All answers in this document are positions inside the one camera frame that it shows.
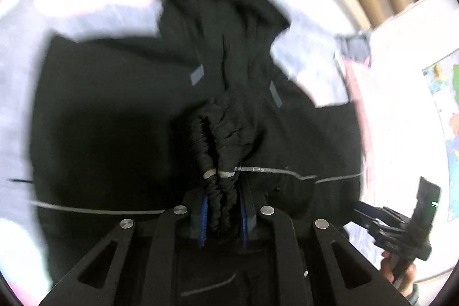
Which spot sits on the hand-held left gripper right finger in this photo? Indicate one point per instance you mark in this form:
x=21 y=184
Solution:
x=245 y=220

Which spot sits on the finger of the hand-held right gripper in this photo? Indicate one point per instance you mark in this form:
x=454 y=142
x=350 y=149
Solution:
x=369 y=227
x=369 y=207

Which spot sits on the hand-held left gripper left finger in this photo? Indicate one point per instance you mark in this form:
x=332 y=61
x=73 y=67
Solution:
x=202 y=220

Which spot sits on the black garment with reflective piping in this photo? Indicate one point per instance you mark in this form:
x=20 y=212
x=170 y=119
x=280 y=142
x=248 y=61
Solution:
x=107 y=112

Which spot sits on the person's right hand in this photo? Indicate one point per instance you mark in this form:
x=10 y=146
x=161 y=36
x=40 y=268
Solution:
x=405 y=281

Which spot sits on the pink printed pillow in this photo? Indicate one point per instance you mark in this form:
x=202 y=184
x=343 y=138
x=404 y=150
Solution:
x=358 y=94

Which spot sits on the grey pillow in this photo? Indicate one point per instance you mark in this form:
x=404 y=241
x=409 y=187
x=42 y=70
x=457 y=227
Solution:
x=355 y=46

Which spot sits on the grey floral blanket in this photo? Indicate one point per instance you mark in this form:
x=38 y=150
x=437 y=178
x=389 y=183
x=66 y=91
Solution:
x=21 y=94

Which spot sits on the wall map poster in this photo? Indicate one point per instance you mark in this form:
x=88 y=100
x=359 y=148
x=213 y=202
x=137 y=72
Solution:
x=448 y=94

